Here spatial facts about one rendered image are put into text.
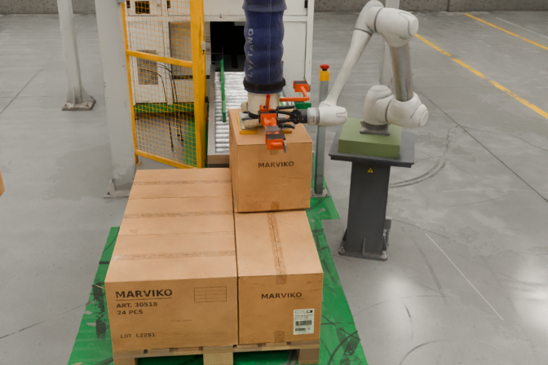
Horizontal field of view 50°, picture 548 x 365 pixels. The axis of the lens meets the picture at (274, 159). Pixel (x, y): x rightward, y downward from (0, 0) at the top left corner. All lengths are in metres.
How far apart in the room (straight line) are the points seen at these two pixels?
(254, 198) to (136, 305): 0.85
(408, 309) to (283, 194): 0.99
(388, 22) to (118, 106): 2.23
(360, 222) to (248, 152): 1.07
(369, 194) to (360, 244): 0.37
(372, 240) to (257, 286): 1.29
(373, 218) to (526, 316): 1.03
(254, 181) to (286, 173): 0.18
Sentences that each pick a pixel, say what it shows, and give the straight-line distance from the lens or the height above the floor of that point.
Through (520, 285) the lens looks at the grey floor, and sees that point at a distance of 3.92.
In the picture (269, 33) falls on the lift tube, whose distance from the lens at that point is 3.10.
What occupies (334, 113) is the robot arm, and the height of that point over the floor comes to 1.11.
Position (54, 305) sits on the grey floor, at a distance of 3.63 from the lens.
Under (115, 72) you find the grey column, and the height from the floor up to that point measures 0.97.
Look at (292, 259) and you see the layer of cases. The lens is 2.84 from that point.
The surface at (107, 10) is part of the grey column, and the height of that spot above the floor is 1.40.
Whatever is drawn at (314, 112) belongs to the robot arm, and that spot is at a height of 1.12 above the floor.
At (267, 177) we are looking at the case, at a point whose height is 0.76.
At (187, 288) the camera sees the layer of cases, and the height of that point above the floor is 0.49.
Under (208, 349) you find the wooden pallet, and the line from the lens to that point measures 2.98.
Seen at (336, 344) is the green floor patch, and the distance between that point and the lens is 3.22.
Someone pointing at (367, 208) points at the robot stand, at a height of 0.34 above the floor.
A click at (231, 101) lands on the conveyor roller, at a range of 5.03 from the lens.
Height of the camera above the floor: 2.12
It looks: 24 degrees down
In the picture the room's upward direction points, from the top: 1 degrees clockwise
